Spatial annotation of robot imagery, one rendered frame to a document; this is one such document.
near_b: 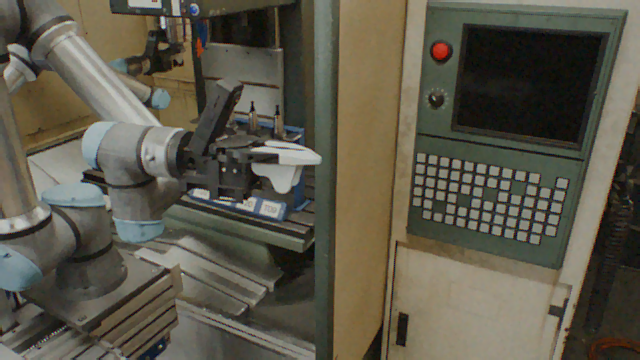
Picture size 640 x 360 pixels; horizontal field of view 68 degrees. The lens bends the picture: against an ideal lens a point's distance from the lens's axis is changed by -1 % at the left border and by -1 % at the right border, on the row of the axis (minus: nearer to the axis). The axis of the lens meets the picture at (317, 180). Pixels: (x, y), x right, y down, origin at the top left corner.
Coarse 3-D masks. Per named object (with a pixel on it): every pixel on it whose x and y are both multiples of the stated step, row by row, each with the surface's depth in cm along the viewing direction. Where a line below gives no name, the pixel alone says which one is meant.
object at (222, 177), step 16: (176, 144) 68; (224, 144) 65; (240, 144) 65; (256, 144) 68; (176, 160) 67; (192, 160) 72; (208, 160) 66; (224, 160) 65; (176, 176) 70; (192, 176) 69; (208, 176) 67; (224, 176) 67; (240, 176) 66; (256, 176) 70; (224, 192) 68; (240, 192) 66
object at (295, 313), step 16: (288, 256) 206; (304, 256) 199; (288, 272) 190; (304, 272) 184; (288, 288) 176; (304, 288) 171; (256, 304) 173; (272, 304) 168; (288, 304) 164; (304, 304) 159; (272, 320) 169; (288, 320) 165; (304, 320) 162; (304, 336) 165
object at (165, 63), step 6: (144, 54) 184; (162, 54) 190; (150, 60) 185; (156, 60) 190; (162, 60) 190; (168, 60) 194; (150, 66) 185; (156, 66) 190; (162, 66) 191; (168, 66) 195; (150, 72) 188
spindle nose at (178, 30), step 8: (160, 24) 189; (168, 24) 189; (176, 24) 189; (184, 24) 191; (192, 24) 195; (160, 32) 191; (168, 32) 190; (176, 32) 190; (184, 32) 192; (192, 32) 196; (160, 40) 193; (168, 40) 191; (176, 40) 192; (184, 40) 193
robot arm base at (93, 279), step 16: (112, 240) 106; (80, 256) 100; (96, 256) 101; (112, 256) 105; (64, 272) 101; (80, 272) 101; (96, 272) 102; (112, 272) 105; (64, 288) 102; (80, 288) 102; (96, 288) 102; (112, 288) 105
